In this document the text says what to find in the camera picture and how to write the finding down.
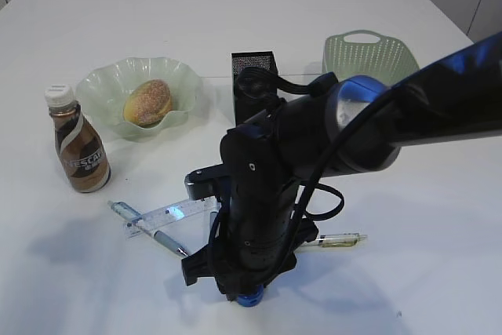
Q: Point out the clear plastic ruler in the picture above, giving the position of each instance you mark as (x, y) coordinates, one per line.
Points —
(166, 215)

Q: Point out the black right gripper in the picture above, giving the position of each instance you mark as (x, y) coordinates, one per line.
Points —
(256, 241)

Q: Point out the grey grip pen middle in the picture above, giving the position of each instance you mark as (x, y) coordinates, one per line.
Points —
(212, 217)

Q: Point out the green wavy glass plate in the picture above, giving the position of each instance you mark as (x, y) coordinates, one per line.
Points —
(104, 92)

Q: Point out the grey grip pen left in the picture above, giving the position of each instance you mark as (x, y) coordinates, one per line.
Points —
(135, 220)

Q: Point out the grey grip pen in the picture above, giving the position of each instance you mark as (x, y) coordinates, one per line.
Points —
(212, 217)
(135, 220)

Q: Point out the green plastic woven basket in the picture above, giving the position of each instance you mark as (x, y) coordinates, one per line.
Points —
(363, 52)

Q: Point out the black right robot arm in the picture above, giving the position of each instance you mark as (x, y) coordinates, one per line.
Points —
(333, 128)

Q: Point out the sugared bread loaf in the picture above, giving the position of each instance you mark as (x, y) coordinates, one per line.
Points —
(148, 103)

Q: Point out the beige grip white pen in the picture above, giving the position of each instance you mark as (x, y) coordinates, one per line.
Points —
(344, 240)

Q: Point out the brown coffee drink bottle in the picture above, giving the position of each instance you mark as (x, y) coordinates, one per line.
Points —
(78, 145)

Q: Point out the silver blue wrist camera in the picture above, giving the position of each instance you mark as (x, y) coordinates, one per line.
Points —
(207, 182)

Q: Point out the black mesh pen holder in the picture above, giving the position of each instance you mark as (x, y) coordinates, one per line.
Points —
(253, 83)

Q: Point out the blue pencil sharpener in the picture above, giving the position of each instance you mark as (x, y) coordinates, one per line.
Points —
(252, 299)

